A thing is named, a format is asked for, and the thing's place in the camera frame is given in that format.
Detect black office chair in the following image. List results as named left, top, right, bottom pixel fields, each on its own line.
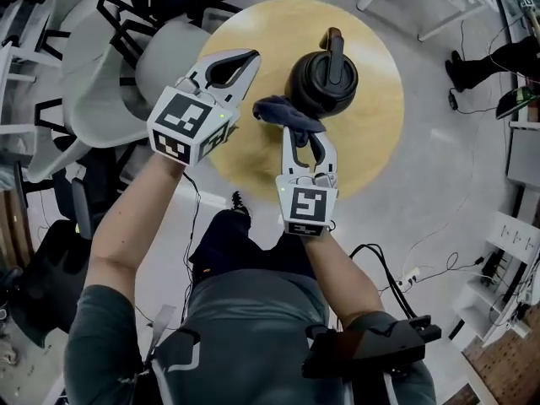
left=0, top=216, right=100, bottom=350

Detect black chest-mounted device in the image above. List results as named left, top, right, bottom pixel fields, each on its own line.
left=300, top=313, right=444, bottom=380

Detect person's left shoe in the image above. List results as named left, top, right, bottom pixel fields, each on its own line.
left=229, top=189, right=253, bottom=218

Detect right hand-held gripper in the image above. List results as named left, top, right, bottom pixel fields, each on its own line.
left=274, top=124, right=341, bottom=238

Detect black cable bundle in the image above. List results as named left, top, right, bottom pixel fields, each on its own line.
left=348, top=242, right=418, bottom=321

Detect round wooden table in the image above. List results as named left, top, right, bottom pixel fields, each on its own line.
left=197, top=0, right=405, bottom=203

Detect dark blue cloth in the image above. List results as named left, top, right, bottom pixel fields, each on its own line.
left=251, top=94, right=327, bottom=150

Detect person's grey t-shirt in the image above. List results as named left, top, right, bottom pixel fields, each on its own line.
left=62, top=267, right=439, bottom=405

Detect person's dark shorts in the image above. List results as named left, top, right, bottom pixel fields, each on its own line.
left=186, top=208, right=318, bottom=284

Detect grey harness strap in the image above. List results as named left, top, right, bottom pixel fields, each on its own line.
left=146, top=304, right=177, bottom=363

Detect white power strip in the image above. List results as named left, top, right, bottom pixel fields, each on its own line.
left=395, top=266, right=422, bottom=289

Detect grey shell chair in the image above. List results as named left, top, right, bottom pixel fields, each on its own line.
left=0, top=0, right=132, bottom=65
left=25, top=18, right=213, bottom=186

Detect black kettle with wooden handle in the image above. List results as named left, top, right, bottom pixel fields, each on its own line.
left=283, top=26, right=360, bottom=121

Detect person's left forearm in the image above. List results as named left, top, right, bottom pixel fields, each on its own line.
left=85, top=154, right=187, bottom=310

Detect person's right forearm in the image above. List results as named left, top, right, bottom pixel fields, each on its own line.
left=300, top=230, right=386, bottom=327

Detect white shelving unit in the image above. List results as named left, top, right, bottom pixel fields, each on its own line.
left=451, top=210, right=540, bottom=348

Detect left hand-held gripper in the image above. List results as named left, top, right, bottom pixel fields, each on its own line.
left=146, top=47, right=262, bottom=167

